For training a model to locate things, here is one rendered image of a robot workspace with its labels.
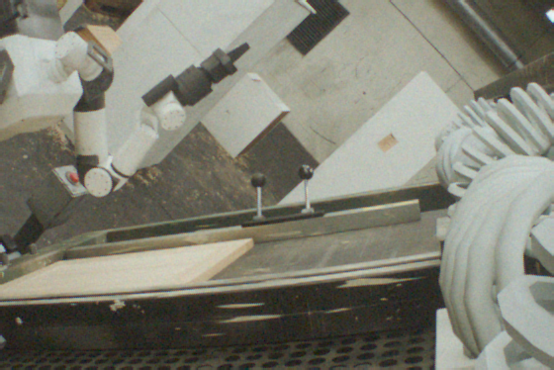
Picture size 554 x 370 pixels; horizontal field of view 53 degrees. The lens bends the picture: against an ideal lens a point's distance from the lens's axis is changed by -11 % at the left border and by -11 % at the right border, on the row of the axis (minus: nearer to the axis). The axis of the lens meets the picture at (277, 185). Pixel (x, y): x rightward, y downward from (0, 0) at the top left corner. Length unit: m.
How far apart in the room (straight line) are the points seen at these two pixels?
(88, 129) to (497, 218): 1.45
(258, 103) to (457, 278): 6.23
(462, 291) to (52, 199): 1.80
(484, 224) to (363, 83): 9.27
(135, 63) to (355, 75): 5.92
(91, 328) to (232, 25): 3.04
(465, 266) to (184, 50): 3.66
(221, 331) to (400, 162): 4.33
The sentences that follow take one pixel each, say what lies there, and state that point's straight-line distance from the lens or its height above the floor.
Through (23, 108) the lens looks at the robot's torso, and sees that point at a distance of 1.30.
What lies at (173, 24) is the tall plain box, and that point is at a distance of 3.86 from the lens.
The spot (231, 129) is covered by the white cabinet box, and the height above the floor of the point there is 0.20.
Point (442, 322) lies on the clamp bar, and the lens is 0.38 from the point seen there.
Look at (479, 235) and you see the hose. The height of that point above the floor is 1.85.
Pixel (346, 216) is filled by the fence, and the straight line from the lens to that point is 1.40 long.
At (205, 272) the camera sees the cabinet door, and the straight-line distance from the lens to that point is 1.13.
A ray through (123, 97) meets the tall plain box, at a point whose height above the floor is 0.52.
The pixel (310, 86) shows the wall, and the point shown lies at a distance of 9.55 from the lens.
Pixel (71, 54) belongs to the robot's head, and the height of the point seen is 1.42.
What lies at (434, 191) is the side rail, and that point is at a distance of 1.61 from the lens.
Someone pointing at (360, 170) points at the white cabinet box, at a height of 1.09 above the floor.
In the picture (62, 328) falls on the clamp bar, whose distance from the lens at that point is 0.85.
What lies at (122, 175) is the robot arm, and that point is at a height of 1.18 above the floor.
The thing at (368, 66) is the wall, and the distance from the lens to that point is 9.43.
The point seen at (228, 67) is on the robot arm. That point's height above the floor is 1.58.
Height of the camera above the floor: 1.86
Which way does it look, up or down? 15 degrees down
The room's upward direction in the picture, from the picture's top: 47 degrees clockwise
